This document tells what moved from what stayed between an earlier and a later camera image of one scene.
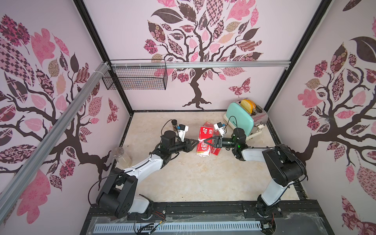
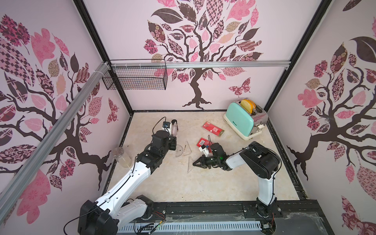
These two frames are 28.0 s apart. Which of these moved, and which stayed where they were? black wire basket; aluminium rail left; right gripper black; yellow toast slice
Moved: right gripper black
Stayed: black wire basket; yellow toast slice; aluminium rail left
